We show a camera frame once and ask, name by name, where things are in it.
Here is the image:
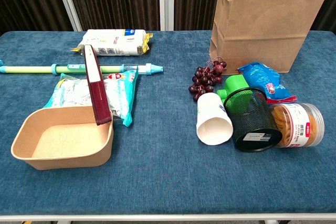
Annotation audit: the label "clear jar of rubber bands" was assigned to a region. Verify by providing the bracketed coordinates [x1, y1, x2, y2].
[267, 102, 325, 148]

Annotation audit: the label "teal green water pump toy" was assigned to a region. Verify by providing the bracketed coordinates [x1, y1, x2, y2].
[0, 60, 164, 77]

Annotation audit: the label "green plastic cup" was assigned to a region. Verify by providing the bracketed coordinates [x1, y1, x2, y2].
[216, 74, 257, 112]

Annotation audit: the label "white table frame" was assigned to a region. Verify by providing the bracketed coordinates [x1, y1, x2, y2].
[0, 213, 336, 224]

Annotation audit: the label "black mesh pen holder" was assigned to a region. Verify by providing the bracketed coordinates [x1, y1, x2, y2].
[223, 87, 283, 153]

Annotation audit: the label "purple grape bunch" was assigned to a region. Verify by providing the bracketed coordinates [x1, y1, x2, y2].
[188, 56, 227, 102]

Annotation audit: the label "teal white snack packet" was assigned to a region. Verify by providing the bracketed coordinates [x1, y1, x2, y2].
[44, 67, 139, 127]

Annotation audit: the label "white snack packet yellow ends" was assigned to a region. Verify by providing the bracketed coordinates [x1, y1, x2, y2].
[70, 28, 154, 57]

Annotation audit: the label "brown paper food bowl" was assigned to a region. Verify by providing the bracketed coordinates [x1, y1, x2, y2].
[10, 105, 114, 171]

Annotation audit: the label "blue fabric table cover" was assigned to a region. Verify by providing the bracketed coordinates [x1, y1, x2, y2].
[0, 30, 336, 216]

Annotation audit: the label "blue snack bag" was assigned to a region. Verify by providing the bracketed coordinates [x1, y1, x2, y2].
[235, 61, 298, 104]

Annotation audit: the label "brown paper bag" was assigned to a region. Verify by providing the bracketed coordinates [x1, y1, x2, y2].
[208, 0, 336, 74]

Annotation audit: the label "white paper cup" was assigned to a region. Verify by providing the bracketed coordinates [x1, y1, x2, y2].
[196, 92, 234, 146]

